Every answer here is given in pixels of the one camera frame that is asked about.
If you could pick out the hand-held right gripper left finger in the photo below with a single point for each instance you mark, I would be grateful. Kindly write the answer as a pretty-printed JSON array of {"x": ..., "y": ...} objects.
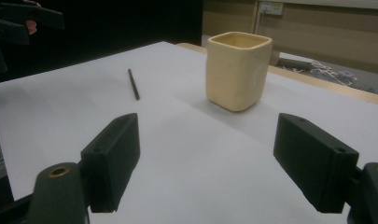
[{"x": 110, "y": 161}]

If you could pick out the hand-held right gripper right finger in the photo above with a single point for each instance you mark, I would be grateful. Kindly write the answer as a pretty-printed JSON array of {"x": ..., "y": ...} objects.
[{"x": 314, "y": 161}]

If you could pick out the black pen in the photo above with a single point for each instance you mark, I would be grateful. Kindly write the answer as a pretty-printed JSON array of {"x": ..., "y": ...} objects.
[{"x": 133, "y": 84}]

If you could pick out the cream square cup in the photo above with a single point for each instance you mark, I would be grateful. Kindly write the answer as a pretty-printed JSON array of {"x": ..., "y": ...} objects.
[{"x": 236, "y": 74}]

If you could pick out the black curtain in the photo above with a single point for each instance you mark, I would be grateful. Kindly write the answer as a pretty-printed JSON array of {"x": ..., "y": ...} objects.
[{"x": 115, "y": 25}]

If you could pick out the white table board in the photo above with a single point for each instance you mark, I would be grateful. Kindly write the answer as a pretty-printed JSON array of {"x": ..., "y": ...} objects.
[{"x": 193, "y": 174}]

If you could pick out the wooden shelf unit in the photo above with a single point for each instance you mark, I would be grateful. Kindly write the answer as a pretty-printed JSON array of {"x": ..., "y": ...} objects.
[{"x": 326, "y": 37}]

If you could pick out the white wall socket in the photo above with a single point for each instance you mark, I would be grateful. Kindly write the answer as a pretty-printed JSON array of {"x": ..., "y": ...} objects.
[{"x": 271, "y": 8}]

